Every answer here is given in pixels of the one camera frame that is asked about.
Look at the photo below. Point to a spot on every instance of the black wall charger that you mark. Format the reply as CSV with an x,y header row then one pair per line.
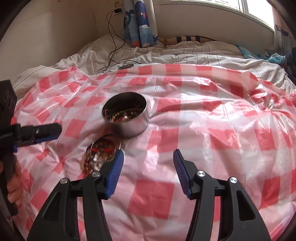
x,y
118,11

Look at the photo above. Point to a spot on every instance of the blue cartoon curtain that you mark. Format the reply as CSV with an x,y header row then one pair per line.
x,y
140,23

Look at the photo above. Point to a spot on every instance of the red white checkered plastic sheet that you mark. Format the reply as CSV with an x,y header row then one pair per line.
x,y
229,123

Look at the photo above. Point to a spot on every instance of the window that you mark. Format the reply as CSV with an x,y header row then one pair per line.
x,y
259,11

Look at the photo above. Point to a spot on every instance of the round silver metal tin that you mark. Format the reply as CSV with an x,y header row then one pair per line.
x,y
126,114

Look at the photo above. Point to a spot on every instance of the round grey device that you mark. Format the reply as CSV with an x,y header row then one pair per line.
x,y
126,66

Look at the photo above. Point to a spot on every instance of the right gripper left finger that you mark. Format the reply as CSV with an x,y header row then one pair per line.
x,y
58,218

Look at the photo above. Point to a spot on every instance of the striped pillow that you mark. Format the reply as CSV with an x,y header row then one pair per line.
x,y
176,40

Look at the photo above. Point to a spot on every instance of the person's left hand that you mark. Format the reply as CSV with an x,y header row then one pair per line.
x,y
14,186

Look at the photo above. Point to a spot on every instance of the white striped bed quilt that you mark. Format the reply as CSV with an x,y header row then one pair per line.
x,y
108,53

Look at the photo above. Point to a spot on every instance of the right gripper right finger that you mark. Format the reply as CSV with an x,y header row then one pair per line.
x,y
239,217

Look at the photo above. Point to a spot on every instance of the blue plastic bag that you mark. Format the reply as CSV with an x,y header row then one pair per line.
x,y
274,58

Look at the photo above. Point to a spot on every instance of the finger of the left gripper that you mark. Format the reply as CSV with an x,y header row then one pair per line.
x,y
31,135
15,150

